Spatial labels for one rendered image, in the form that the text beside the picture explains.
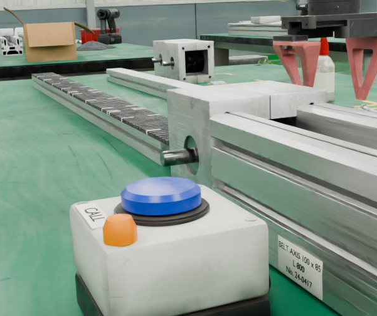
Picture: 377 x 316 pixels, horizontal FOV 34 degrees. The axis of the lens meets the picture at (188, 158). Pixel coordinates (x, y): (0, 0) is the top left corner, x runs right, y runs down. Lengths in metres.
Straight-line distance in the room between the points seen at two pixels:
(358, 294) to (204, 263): 0.08
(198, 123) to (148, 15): 11.24
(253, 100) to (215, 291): 0.20
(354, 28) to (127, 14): 10.96
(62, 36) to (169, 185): 2.26
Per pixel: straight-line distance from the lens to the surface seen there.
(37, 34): 2.55
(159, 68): 1.60
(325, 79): 1.07
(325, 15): 0.67
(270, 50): 4.04
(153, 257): 0.27
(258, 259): 0.29
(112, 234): 0.27
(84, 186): 0.59
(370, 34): 0.71
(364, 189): 0.29
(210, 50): 1.45
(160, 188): 0.30
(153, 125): 0.70
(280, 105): 0.47
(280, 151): 0.35
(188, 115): 0.48
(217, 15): 12.09
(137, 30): 11.65
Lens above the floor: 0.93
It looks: 13 degrees down
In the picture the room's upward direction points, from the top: 3 degrees counter-clockwise
